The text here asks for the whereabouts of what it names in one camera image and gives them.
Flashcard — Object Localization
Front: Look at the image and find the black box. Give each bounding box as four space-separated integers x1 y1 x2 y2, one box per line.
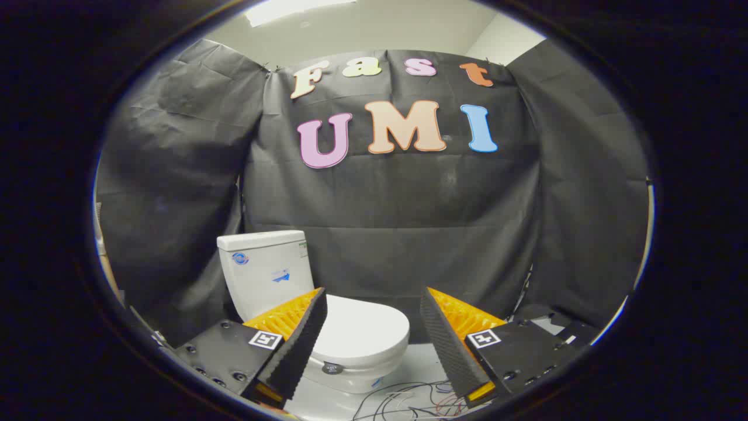
566 320 601 347

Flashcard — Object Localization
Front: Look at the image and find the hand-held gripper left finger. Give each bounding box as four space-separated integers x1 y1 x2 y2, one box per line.
174 287 328 410

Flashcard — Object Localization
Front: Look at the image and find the black backdrop cloth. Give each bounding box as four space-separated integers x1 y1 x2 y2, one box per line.
95 38 650 347

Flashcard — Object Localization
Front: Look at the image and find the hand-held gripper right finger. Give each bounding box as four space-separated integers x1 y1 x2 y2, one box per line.
420 287 585 409

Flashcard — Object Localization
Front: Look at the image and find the tangle of cables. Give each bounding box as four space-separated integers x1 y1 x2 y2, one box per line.
351 380 493 421

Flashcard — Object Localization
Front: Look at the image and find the white toilet lid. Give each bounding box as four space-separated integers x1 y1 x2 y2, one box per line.
311 294 410 367

